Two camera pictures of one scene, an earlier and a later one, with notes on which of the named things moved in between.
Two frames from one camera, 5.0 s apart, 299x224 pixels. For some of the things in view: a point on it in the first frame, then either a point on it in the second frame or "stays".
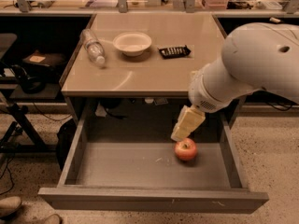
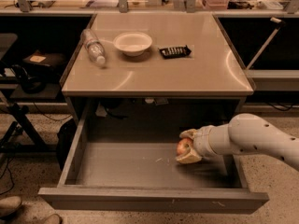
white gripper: x=202 y=92 to x=202 y=140
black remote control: x=177 y=52 stays
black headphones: x=30 y=85 stays
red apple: x=185 y=148 stays
